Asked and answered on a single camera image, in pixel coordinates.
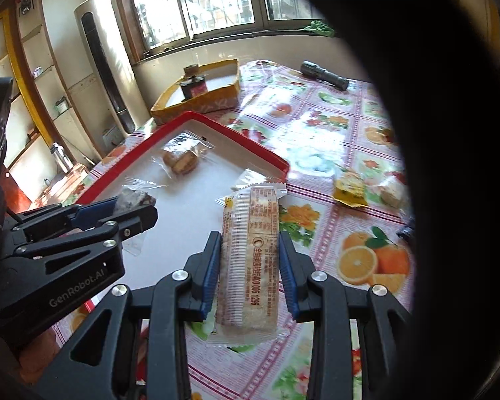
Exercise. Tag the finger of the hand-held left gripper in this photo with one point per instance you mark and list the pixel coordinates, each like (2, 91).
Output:
(129, 223)
(91, 212)

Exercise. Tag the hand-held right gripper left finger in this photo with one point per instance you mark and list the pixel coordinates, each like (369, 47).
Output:
(208, 275)

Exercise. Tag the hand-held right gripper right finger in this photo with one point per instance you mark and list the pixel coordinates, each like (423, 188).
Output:
(289, 275)

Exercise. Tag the dark candy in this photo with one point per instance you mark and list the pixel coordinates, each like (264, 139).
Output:
(133, 198)

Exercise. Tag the long clear-wrapped cake bar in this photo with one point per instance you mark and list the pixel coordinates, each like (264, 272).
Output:
(248, 258)

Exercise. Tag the red-rimmed white tray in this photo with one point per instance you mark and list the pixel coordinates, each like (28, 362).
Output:
(191, 216)

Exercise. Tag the metal thermos bottle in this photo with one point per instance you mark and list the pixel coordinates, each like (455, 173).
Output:
(61, 158)

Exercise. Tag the round pastry in clear wrapper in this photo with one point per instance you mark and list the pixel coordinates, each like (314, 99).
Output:
(181, 160)

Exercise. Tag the small clear packet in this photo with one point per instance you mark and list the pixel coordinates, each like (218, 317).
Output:
(248, 179)

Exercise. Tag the yellow snack packet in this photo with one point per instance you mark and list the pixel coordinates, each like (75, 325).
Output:
(350, 189)

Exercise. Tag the dark small object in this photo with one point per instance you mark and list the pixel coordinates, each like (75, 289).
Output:
(406, 232)

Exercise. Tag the pale cake in clear wrapper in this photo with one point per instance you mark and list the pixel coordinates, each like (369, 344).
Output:
(393, 191)

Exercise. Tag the dark jar with red label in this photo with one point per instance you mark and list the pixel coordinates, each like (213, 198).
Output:
(193, 89)

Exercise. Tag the yellow cardboard box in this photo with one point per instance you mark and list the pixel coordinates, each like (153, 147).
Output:
(216, 100)

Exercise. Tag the white tower air conditioner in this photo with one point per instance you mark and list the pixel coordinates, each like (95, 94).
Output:
(108, 50)

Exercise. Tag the small brown box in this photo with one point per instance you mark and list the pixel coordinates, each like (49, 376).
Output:
(191, 68)

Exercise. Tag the wooden shelf cabinet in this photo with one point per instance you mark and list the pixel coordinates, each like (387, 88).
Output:
(33, 50)

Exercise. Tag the black flashlight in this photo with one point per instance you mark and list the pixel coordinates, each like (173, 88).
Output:
(323, 74)

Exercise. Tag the dark blurred object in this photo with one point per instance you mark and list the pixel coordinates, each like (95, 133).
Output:
(462, 133)

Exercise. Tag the green cloth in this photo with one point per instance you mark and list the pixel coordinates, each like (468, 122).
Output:
(321, 28)

